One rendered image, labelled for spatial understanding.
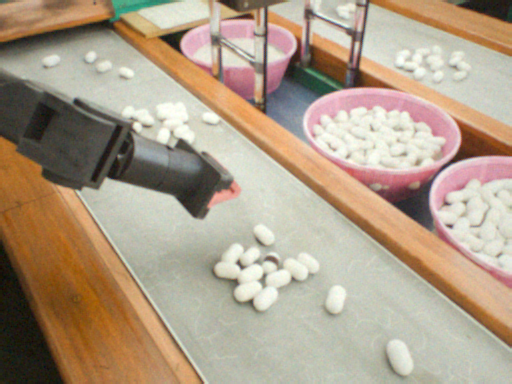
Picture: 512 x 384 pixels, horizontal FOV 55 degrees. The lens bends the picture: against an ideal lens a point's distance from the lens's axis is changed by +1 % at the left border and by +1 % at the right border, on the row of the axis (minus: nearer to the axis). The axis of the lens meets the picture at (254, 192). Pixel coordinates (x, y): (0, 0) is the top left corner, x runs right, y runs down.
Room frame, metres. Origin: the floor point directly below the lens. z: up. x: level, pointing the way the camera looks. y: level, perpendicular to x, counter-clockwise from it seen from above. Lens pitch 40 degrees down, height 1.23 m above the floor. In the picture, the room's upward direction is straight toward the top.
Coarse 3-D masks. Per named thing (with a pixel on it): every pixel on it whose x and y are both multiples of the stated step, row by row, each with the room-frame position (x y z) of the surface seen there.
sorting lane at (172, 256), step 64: (0, 64) 1.02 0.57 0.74; (64, 64) 1.02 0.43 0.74; (128, 64) 1.02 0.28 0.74; (192, 128) 0.76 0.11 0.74; (128, 192) 0.58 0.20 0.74; (256, 192) 0.58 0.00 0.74; (128, 256) 0.44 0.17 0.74; (192, 256) 0.44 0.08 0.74; (320, 256) 0.44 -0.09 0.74; (384, 256) 0.44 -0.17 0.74; (192, 320) 0.34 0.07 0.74; (256, 320) 0.34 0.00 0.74; (320, 320) 0.34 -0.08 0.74; (384, 320) 0.34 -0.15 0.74; (448, 320) 0.34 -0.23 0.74
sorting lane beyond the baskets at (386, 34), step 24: (336, 0) 1.44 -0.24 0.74; (384, 24) 1.26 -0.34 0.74; (408, 24) 1.26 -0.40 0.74; (384, 48) 1.11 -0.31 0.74; (408, 48) 1.11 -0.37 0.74; (432, 48) 1.11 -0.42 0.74; (456, 48) 1.11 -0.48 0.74; (480, 48) 1.10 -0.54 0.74; (408, 72) 0.98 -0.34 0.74; (432, 72) 0.98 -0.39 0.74; (480, 72) 0.98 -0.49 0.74; (504, 72) 0.98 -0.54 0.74; (456, 96) 0.88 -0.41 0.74; (480, 96) 0.88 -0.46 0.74; (504, 96) 0.87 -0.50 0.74; (504, 120) 0.78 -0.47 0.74
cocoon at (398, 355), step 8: (392, 344) 0.30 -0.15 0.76; (400, 344) 0.29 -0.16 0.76; (392, 352) 0.29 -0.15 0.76; (400, 352) 0.29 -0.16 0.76; (408, 352) 0.29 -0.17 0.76; (392, 360) 0.28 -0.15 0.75; (400, 360) 0.28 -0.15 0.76; (408, 360) 0.28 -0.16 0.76; (400, 368) 0.27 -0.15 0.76; (408, 368) 0.27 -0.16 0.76
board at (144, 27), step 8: (200, 0) 1.33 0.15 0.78; (224, 8) 1.27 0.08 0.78; (120, 16) 1.22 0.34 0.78; (128, 16) 1.21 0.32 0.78; (136, 16) 1.22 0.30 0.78; (224, 16) 1.23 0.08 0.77; (232, 16) 1.24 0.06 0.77; (128, 24) 1.18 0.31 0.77; (136, 24) 1.16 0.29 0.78; (144, 24) 1.16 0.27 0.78; (152, 24) 1.16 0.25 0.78; (184, 24) 1.17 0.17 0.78; (192, 24) 1.18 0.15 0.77; (200, 24) 1.19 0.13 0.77; (144, 32) 1.11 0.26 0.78; (152, 32) 1.12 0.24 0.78; (160, 32) 1.12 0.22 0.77; (168, 32) 1.14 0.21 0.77
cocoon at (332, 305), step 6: (330, 288) 0.38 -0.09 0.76; (336, 288) 0.37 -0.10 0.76; (342, 288) 0.37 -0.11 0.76; (330, 294) 0.36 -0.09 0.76; (336, 294) 0.36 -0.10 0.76; (342, 294) 0.36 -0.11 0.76; (330, 300) 0.35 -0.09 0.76; (336, 300) 0.35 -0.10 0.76; (342, 300) 0.36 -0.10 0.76; (330, 306) 0.35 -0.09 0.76; (336, 306) 0.35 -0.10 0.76; (342, 306) 0.35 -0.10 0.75; (336, 312) 0.34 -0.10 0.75
